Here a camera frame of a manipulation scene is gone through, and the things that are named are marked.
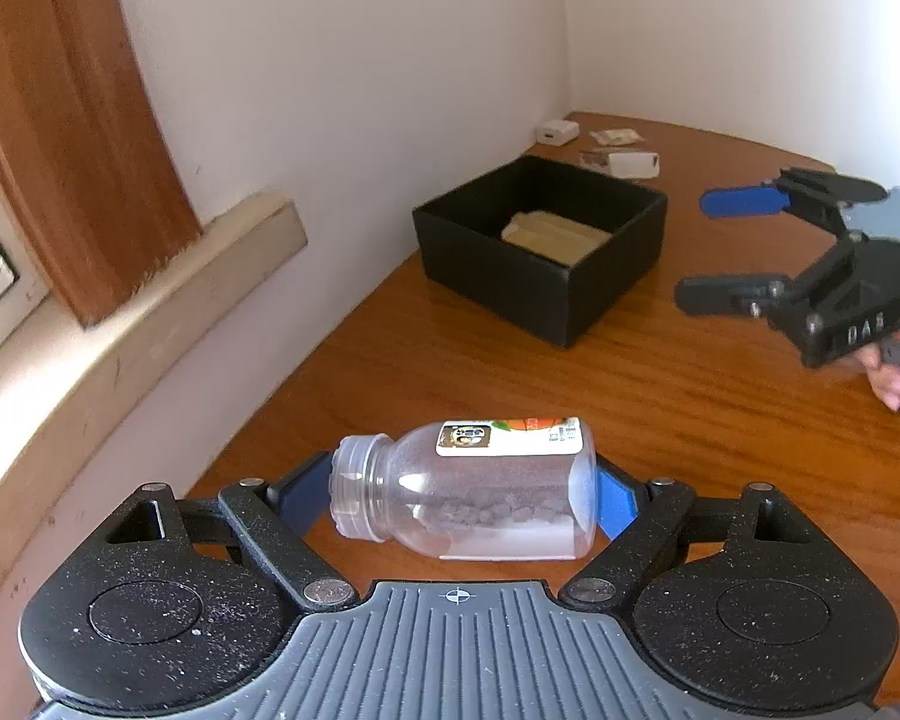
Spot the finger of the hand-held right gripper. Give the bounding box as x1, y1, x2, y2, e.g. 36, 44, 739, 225
699, 167, 893, 235
675, 232, 867, 323

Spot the brown wooden board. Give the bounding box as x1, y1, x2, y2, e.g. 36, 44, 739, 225
0, 0, 203, 329

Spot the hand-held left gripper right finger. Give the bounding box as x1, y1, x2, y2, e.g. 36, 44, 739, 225
559, 456, 818, 608

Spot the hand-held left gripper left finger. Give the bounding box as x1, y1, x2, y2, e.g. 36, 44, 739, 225
101, 450, 361, 610

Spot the wooden desktop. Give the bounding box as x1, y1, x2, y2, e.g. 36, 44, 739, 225
184, 111, 900, 713

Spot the black storage box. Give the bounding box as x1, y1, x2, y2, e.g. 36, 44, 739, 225
411, 156, 668, 350

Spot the clear plastic bottle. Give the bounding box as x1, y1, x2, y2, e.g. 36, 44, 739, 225
328, 416, 598, 562

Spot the beige window ledge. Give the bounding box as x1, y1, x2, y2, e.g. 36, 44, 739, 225
0, 191, 308, 541

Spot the beige flat packet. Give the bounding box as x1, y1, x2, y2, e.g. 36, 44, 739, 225
501, 211, 612, 267

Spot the person's right hand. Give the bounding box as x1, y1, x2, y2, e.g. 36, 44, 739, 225
855, 315, 900, 412

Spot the white rectangular box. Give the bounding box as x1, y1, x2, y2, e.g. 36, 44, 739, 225
607, 152, 662, 179

